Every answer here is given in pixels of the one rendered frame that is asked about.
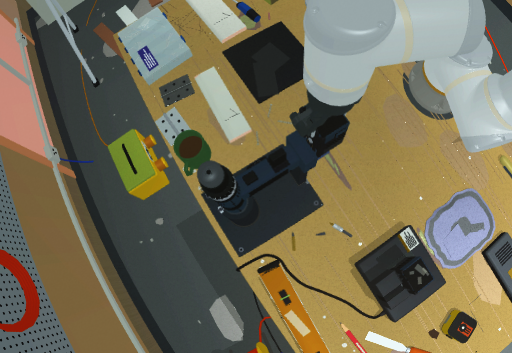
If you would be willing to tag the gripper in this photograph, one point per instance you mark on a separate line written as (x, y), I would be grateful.
(332, 107)

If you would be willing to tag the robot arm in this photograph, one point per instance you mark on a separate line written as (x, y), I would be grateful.
(360, 23)

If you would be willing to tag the black square mat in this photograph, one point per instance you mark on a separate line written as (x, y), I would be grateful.
(280, 211)
(240, 55)

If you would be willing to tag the silver drill bit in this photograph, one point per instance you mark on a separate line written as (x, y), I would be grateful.
(340, 229)

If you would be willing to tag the olive drill bit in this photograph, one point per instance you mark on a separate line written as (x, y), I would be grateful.
(293, 241)

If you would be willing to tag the black battery charger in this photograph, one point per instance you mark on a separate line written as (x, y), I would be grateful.
(392, 283)

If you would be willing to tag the olive pointed chisel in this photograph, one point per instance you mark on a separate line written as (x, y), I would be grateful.
(340, 173)

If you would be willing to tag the white wood plank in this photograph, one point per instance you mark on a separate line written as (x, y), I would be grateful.
(222, 103)
(214, 11)

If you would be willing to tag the green coffee mug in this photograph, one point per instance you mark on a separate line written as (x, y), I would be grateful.
(191, 149)

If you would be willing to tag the black hinge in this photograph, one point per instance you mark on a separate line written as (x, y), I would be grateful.
(176, 90)

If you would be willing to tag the silver hinge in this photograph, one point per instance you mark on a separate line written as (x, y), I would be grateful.
(171, 125)

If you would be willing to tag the yellow green box radio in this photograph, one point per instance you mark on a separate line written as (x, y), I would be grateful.
(134, 163)

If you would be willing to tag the purple grey cloth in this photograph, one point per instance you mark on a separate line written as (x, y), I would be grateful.
(460, 227)

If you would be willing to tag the orange spirit level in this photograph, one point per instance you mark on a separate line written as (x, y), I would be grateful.
(290, 311)

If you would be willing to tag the white wood scrap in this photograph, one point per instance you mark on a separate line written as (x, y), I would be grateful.
(126, 16)

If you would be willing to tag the grey stone block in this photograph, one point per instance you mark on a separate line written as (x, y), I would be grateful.
(227, 319)

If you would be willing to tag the red pencil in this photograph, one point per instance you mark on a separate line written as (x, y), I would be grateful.
(354, 339)

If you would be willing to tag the white orange utility knife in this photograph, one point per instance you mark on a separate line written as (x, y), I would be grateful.
(384, 341)

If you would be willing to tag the black ribbed device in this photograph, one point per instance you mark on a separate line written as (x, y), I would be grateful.
(500, 263)

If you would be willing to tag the white tripod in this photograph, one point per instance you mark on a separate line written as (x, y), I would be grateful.
(64, 27)

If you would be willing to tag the yellow black tape measure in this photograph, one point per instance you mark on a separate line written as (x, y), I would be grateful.
(460, 327)

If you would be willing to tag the grey pegboard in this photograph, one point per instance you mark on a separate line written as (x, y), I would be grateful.
(24, 343)

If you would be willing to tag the black round base plate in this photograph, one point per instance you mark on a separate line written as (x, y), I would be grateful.
(412, 99)

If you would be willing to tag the white pipe frame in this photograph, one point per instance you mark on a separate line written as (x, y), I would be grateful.
(68, 203)

